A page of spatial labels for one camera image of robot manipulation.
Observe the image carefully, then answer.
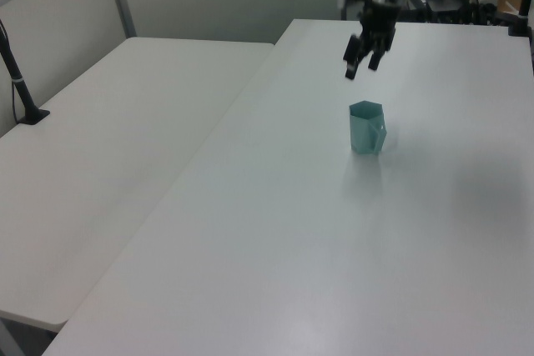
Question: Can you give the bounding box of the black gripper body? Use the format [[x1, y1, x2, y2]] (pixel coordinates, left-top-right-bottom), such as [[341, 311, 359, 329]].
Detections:
[[359, 0, 402, 47]]

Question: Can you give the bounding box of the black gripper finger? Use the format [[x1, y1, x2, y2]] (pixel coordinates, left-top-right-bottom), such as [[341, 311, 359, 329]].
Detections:
[[342, 33, 369, 81], [367, 38, 394, 71]]

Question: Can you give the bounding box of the teal hexagonal cup with handle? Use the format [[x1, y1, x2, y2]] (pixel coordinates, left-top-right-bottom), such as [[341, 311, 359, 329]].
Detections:
[[347, 99, 390, 156]]

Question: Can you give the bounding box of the white side table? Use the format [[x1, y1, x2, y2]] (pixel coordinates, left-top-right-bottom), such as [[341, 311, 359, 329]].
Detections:
[[0, 36, 277, 334]]

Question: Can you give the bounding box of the black cable bundle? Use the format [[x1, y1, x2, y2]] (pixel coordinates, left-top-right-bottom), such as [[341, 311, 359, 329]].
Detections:
[[411, 0, 509, 27]]

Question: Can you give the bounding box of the black camera stand pole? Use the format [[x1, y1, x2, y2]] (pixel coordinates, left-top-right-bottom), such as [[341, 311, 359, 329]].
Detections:
[[506, 0, 534, 38], [0, 18, 52, 125]]

